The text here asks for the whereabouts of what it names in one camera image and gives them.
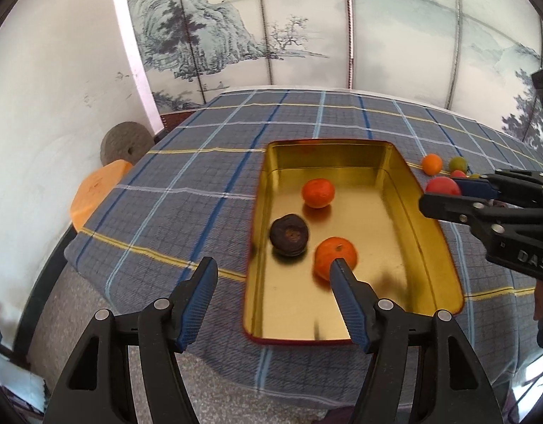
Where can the orange tangerine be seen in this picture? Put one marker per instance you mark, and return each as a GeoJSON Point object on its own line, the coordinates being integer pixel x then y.
{"type": "Point", "coordinates": [328, 251]}
{"type": "Point", "coordinates": [318, 193]}

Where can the gold and red tin box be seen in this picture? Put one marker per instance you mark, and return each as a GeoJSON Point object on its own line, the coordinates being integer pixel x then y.
{"type": "Point", "coordinates": [386, 229]}

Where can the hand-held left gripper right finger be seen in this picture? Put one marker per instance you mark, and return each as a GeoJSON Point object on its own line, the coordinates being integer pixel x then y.
{"type": "Point", "coordinates": [349, 300]}

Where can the orange plastic stool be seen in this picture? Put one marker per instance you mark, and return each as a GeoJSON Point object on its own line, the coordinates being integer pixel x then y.
{"type": "Point", "coordinates": [97, 192]}

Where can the red tomato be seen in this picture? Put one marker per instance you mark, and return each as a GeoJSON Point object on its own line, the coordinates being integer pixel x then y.
{"type": "Point", "coordinates": [441, 184]}

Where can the grey round millstone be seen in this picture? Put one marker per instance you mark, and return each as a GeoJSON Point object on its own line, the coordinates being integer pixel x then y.
{"type": "Point", "coordinates": [121, 141]}

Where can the small orange citrus fruit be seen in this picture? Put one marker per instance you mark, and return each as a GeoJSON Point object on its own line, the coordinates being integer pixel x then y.
{"type": "Point", "coordinates": [432, 164]}

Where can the small green fruit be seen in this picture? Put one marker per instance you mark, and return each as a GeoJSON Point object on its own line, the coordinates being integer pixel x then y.
{"type": "Point", "coordinates": [458, 164]}

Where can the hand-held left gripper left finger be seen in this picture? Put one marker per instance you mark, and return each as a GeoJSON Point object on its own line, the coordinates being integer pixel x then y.
{"type": "Point", "coordinates": [195, 304]}

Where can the painted landscape folding screen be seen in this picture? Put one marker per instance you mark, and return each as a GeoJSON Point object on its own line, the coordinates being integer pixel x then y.
{"type": "Point", "coordinates": [298, 9]}

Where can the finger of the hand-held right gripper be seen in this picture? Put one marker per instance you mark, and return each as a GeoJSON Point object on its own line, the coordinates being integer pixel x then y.
{"type": "Point", "coordinates": [448, 207]}
{"type": "Point", "coordinates": [474, 187]}

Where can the dark brown round fruit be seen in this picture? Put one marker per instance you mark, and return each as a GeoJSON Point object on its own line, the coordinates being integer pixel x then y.
{"type": "Point", "coordinates": [289, 235]}

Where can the blue plaid tablecloth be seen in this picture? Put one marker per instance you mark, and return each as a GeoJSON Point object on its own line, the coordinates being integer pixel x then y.
{"type": "Point", "coordinates": [187, 185]}

